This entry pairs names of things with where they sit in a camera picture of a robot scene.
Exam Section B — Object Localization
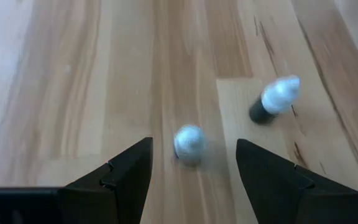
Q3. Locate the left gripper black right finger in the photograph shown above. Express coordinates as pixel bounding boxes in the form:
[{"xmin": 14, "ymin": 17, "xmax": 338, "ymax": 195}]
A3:
[{"xmin": 236, "ymin": 139, "xmax": 358, "ymax": 224}]

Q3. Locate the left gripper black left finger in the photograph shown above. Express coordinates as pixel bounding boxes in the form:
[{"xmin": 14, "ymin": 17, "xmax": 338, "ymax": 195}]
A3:
[{"xmin": 0, "ymin": 136, "xmax": 154, "ymax": 224}]

